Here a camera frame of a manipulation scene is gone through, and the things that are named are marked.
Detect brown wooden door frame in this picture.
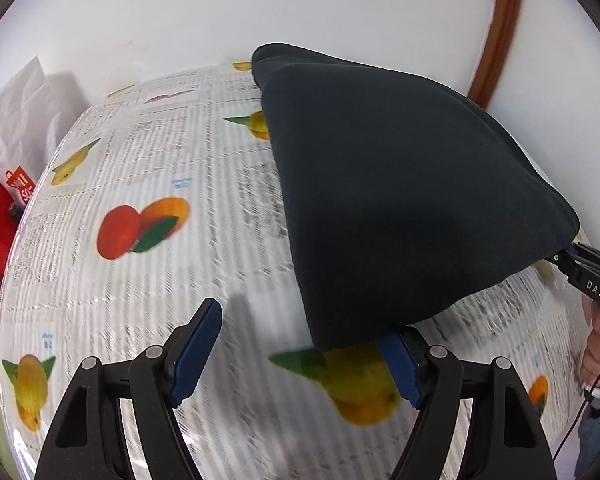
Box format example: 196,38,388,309
466,0,526,108

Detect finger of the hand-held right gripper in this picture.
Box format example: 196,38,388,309
544,251,583,283
566,241,600,268

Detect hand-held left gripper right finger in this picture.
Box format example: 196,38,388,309
377,327,558,480

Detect fruit print tablecloth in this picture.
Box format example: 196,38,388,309
0,62,593,480

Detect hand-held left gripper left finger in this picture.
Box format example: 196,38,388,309
34,297,223,480

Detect black sweatshirt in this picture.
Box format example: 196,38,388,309
251,43,581,353

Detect person's right hand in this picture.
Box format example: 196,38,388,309
579,295,600,402

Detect thin black cable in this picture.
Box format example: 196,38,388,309
550,355,600,463

